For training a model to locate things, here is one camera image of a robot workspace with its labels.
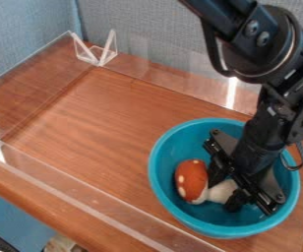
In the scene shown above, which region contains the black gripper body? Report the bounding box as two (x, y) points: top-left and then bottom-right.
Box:
(202, 88), (303, 216)

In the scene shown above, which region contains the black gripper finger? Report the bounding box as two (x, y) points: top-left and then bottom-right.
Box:
(223, 188), (254, 213)
(207, 158), (231, 188)

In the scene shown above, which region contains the plush mushroom brown cap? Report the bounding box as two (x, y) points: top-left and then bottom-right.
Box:
(174, 158), (241, 206)

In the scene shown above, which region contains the blue plastic bowl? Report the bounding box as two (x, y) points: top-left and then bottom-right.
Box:
(147, 118), (301, 239)

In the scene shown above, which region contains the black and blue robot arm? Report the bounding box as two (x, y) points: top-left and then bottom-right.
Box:
(179, 0), (303, 215)

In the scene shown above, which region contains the clear acrylic back barrier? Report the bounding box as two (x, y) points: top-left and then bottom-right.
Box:
(106, 53), (261, 115)

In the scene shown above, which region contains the clear acrylic barrier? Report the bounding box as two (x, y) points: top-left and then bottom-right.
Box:
(0, 31), (91, 138)
(106, 53), (261, 115)
(0, 140), (225, 252)

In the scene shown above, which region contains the clear acrylic front barrier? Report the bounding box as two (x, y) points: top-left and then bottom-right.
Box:
(0, 140), (225, 252)

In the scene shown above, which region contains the clear acrylic left barrier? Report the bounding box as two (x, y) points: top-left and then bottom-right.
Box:
(0, 31), (91, 138)

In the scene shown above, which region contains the black cable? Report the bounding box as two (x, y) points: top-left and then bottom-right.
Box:
(278, 141), (303, 172)

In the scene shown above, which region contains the clear acrylic corner bracket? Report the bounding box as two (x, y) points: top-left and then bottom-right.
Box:
(69, 30), (118, 67)

